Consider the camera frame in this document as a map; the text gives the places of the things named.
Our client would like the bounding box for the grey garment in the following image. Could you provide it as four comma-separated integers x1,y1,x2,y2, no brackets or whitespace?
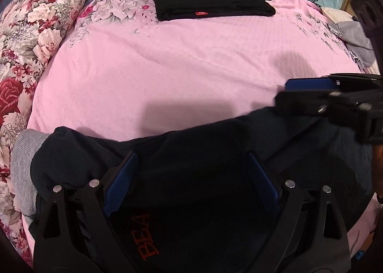
327,20,376,67

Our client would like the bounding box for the pink floral blanket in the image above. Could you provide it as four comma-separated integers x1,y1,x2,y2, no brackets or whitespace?
27,0,380,262

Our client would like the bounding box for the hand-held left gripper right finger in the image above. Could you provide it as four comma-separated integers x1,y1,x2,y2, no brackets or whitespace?
247,152,351,273

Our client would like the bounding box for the cream quilted pillow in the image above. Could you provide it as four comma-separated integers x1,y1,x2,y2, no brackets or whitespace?
321,6,383,76

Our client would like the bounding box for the floral red white quilt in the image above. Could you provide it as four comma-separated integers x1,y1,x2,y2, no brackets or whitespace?
0,0,90,267

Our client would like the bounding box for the grey ribbed knit cloth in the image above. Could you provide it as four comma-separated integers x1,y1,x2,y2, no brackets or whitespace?
11,129,51,220

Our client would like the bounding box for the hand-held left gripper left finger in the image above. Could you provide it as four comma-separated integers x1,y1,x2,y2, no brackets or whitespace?
33,152,140,273

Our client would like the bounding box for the dark navy shirt red lettering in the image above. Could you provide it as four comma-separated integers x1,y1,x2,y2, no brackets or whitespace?
30,107,374,273

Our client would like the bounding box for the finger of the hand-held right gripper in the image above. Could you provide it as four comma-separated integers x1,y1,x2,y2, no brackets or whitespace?
275,90,373,118
284,73,383,94

